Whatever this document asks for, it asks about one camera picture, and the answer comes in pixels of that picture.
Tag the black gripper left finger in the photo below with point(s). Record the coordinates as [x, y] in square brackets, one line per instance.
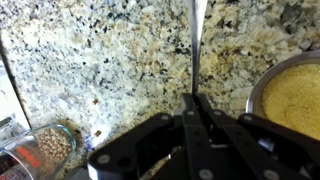
[196, 150]

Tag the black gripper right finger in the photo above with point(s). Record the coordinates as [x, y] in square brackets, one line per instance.
[283, 153]

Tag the metal spoon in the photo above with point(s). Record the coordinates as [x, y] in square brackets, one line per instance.
[196, 33]

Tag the yellow sugar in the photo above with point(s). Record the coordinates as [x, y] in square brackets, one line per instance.
[293, 96]

